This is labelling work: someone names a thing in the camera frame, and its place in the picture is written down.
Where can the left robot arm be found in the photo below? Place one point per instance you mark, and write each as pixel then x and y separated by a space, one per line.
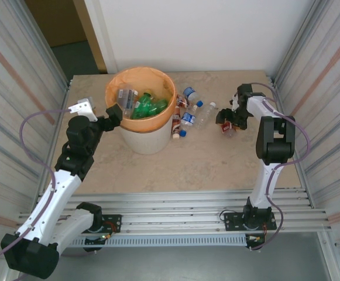
pixel 52 199

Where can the white waste bin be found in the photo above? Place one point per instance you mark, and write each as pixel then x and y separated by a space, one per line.
pixel 149 140

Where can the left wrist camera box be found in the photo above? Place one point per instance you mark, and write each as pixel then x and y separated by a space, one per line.
pixel 83 108

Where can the crushed green plastic bottle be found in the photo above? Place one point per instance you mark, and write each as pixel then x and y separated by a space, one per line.
pixel 142 104
pixel 158 106

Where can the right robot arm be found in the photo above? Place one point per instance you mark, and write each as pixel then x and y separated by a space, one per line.
pixel 275 140

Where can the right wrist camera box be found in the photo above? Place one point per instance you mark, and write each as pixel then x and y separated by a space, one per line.
pixel 233 101

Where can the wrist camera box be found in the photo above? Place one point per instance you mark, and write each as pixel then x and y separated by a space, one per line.
pixel 83 108
pixel 233 101

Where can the clear bottle white cap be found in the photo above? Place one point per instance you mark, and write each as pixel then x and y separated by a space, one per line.
pixel 204 115

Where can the brown wooden door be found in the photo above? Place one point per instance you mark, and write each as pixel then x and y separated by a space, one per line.
pixel 92 38

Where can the soda water bottle blue cap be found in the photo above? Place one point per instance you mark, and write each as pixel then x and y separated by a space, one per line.
pixel 125 98

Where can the aluminium rail frame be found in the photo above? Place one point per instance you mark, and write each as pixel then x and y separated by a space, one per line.
pixel 169 210

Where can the blue label water bottle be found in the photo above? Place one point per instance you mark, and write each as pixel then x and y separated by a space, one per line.
pixel 188 117
pixel 189 93

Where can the orange plastic bin liner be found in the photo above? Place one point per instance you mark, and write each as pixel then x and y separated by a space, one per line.
pixel 158 79

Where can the aluminium frame upright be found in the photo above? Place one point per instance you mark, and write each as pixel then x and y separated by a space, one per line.
pixel 48 52
pixel 297 44

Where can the brown coffee drink bottle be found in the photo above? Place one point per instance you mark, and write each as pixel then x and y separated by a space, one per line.
pixel 177 120
pixel 183 102

